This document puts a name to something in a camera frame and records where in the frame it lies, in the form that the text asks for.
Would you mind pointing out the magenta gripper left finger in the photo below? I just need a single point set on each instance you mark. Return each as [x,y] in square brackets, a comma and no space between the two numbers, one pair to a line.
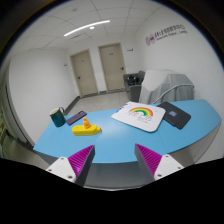
[74,168]

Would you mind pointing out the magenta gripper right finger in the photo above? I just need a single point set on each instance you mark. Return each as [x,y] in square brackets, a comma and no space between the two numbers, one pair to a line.
[154,166]

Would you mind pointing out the white rainbow mouse pad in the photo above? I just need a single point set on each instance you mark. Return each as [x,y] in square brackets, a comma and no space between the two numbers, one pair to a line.
[141,116]

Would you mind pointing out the purple smartphone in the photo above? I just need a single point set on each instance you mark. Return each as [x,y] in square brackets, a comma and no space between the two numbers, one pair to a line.
[76,117]

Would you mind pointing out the dark green mug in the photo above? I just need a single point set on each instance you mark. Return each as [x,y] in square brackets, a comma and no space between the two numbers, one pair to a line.
[57,116]

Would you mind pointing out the grey cloth covered machine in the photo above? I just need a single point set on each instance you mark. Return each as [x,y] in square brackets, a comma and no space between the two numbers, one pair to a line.
[165,85]

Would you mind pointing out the left beige door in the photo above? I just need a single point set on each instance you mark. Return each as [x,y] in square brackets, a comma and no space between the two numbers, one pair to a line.
[84,75]

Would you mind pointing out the beige door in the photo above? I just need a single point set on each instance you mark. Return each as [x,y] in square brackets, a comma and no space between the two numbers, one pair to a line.
[84,75]
[113,66]

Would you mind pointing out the right beige door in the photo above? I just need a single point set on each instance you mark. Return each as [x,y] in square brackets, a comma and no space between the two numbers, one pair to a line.
[113,66]

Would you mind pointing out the long ceiling light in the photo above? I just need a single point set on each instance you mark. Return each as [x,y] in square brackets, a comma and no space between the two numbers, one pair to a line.
[86,26]

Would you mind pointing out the wall logo sign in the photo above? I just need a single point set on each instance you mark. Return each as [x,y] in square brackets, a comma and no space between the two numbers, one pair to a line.
[170,31]

